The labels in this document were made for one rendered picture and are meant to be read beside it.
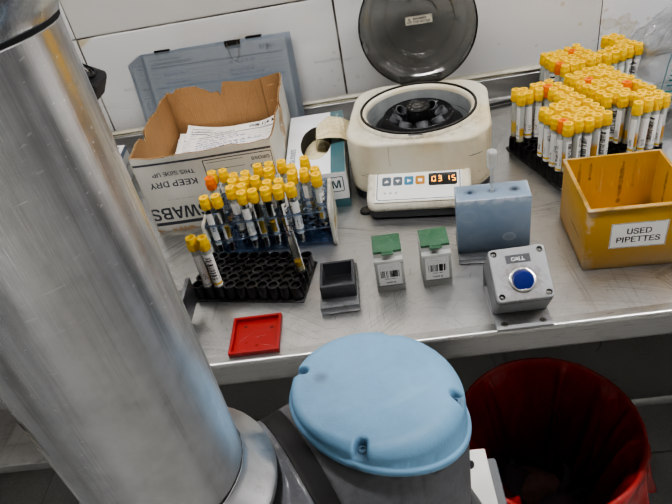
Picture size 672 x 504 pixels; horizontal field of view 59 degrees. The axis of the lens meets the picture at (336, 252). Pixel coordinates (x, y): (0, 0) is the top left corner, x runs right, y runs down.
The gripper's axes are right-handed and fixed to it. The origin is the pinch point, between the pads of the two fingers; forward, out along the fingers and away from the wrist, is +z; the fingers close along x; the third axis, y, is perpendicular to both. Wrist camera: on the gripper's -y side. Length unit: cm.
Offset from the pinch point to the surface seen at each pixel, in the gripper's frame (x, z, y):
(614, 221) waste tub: -2, 17, -65
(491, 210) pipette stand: -8, 17, -51
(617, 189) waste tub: -15, 21, -70
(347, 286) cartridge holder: -0.9, 21.4, -30.0
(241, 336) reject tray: 3.4, 24.5, -14.9
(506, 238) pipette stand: -8, 22, -53
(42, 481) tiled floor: -34, 112, 74
